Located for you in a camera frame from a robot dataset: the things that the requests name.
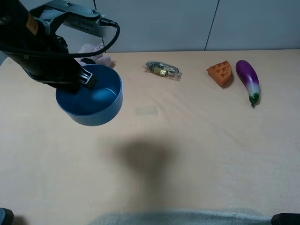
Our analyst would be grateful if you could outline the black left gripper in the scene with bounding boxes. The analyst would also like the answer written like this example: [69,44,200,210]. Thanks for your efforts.
[4,35,98,94]

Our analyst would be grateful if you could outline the blue plastic bowl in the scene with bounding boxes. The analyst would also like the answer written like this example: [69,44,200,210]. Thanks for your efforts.
[56,64,123,126]

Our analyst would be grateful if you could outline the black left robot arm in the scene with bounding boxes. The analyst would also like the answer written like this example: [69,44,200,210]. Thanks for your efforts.
[0,0,81,94]

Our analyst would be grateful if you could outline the black object bottom left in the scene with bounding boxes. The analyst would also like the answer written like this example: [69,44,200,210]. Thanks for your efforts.
[0,208,14,225]

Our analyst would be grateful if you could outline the black object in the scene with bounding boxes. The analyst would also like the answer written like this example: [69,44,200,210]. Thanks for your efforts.
[0,208,14,225]
[271,213,300,225]

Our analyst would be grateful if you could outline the black object bottom right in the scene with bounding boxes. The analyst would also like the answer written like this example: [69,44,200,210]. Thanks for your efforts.
[271,213,300,225]

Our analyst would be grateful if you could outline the pink folded towel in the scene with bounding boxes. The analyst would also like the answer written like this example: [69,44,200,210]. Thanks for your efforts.
[76,43,112,67]

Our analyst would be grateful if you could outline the orange waffle toy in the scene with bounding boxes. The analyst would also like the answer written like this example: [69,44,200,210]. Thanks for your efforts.
[207,61,233,87]

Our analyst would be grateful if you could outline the purple toy eggplant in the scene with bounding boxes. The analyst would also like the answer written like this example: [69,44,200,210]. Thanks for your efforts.
[235,60,260,107]

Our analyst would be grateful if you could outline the black camera cable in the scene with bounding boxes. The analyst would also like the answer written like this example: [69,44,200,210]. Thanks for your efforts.
[0,18,121,58]

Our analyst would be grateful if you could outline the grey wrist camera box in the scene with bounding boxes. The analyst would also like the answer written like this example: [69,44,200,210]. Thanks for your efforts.
[30,0,106,38]

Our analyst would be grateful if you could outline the clear bag with cable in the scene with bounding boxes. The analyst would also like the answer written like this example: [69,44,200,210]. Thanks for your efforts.
[143,60,182,81]

